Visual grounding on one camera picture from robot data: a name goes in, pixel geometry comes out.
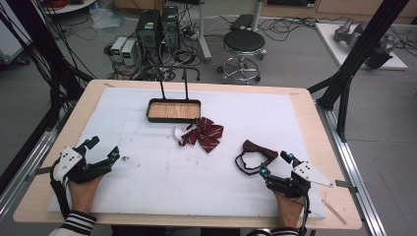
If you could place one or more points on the flat black box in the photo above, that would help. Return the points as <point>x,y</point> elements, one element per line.
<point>242,21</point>

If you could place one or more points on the grey table leg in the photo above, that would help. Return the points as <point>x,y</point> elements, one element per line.
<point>204,36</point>
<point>256,14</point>

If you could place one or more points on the person's right hand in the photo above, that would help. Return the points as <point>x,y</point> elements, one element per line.
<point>290,211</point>

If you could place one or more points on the aluminium rail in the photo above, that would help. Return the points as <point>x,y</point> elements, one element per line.
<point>354,170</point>
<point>26,164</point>

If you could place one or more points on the white foam mat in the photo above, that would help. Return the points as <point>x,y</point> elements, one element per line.
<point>164,177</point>

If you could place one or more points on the wooden table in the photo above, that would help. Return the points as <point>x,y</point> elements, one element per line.
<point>314,131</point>

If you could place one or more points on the black computer tower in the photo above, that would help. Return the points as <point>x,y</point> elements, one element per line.
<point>169,28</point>
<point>148,31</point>

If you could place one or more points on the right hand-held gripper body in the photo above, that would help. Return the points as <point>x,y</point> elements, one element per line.
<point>309,173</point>

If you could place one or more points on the clear plastic bag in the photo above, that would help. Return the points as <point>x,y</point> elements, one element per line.
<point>106,18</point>

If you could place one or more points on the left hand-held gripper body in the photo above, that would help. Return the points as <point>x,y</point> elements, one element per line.
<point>67,160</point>

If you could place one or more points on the black rack with wooden base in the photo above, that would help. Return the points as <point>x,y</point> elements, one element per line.
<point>173,110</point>

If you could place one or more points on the person's left hand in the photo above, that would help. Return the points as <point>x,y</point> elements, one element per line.
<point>82,196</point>

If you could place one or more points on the metal bracket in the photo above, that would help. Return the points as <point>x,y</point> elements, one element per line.
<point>39,172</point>
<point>345,185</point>

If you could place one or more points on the dark grey robot part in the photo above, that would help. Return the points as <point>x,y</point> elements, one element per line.
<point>380,57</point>

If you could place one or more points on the black round stool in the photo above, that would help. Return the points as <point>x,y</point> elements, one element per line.
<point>244,41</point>

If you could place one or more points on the white round table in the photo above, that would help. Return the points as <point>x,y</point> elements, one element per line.
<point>69,7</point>

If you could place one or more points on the white floor board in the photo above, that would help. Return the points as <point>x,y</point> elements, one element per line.
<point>334,46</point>

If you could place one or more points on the white power supply unit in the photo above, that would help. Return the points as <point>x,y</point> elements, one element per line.
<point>117,49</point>
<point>129,53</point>

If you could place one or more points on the striped dark red bow tie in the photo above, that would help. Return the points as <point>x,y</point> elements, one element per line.
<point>205,132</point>

